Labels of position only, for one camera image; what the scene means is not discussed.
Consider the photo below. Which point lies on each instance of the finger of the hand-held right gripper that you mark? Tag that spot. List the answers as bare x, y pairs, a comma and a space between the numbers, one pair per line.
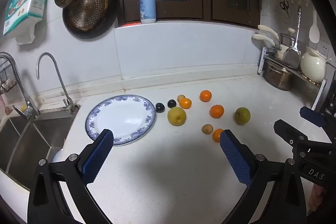
287, 130
312, 115

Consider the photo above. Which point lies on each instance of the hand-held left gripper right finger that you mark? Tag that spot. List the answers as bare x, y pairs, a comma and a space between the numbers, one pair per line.
236, 158

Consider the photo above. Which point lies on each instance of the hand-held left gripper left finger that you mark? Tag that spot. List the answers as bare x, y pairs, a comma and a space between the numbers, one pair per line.
98, 158

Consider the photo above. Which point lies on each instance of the green pear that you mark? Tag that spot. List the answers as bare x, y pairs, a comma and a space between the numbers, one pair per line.
242, 116

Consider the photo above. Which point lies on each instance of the blue patterned white plate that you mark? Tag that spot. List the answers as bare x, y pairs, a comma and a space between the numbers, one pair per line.
123, 119

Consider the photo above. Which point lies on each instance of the orange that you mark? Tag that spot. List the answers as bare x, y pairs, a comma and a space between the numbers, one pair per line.
216, 111
216, 135
185, 103
205, 95

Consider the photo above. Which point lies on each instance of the yellow pear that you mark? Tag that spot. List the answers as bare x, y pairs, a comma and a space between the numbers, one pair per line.
177, 116

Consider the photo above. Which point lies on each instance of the person's right hand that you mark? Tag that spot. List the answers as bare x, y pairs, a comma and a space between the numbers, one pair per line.
317, 197

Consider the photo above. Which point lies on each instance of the black appliance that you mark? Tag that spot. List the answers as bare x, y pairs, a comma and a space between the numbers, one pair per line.
329, 98

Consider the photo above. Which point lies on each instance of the brown kiwi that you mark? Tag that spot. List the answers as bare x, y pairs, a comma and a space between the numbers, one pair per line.
207, 129
181, 97

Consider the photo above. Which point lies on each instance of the steel pot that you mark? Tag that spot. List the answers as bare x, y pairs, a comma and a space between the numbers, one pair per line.
278, 77

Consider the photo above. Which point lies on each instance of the metal spatula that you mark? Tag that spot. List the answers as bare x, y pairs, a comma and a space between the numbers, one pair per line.
292, 56

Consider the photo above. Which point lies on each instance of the steel sink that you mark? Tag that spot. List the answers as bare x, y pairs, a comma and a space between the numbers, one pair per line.
31, 140

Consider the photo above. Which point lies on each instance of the metal shelf rack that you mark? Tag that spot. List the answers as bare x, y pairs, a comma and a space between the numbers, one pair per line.
262, 61

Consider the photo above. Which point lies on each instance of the black plum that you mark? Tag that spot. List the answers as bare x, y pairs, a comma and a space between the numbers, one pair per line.
160, 107
172, 103

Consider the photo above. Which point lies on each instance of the white rice paddle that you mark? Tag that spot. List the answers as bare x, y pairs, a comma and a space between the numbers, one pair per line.
314, 31

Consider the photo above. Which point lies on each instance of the slim chrome faucet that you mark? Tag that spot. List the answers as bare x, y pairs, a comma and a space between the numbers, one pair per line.
59, 77

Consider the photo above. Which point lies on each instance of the tall chrome faucet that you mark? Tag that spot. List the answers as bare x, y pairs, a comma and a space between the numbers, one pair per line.
25, 92

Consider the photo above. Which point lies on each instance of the black scissors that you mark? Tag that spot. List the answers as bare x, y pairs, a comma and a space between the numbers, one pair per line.
284, 6

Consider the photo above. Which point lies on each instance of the gold colander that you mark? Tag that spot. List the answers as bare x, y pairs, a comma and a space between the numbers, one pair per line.
86, 11

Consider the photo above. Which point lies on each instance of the white pump soap bottle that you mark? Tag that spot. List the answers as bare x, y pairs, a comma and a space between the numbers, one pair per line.
147, 3

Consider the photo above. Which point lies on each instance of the teal paper towel pack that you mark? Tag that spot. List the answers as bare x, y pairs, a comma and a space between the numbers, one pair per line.
23, 3

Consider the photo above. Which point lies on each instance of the white wall socket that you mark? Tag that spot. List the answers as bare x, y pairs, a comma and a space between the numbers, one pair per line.
324, 48

